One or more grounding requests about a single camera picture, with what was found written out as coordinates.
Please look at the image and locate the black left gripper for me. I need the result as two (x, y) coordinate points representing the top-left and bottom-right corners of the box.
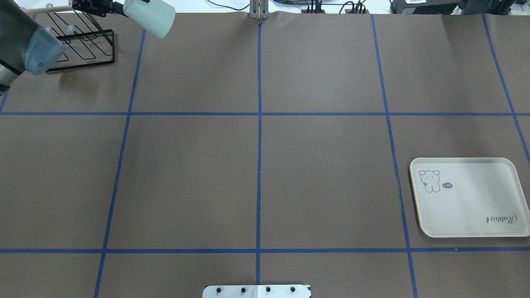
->
(71, 0), (114, 17)

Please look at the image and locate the light green cup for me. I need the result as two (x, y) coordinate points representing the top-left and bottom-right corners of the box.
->
(123, 0), (176, 39)

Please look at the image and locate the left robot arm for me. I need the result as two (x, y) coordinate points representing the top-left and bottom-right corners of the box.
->
(0, 0), (116, 95)

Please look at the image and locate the cream rabbit tray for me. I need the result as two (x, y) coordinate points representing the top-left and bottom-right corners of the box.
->
(409, 158), (529, 238)

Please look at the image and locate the black box with label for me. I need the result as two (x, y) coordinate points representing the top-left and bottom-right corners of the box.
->
(389, 0), (461, 15)

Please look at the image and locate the black wire cup rack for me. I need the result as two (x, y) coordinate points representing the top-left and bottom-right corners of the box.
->
(23, 0), (116, 73)

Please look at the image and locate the aluminium frame post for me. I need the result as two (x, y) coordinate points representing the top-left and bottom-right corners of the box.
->
(248, 0), (270, 19)

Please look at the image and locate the white central pedestal column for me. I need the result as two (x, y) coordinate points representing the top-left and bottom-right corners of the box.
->
(202, 284), (312, 298)

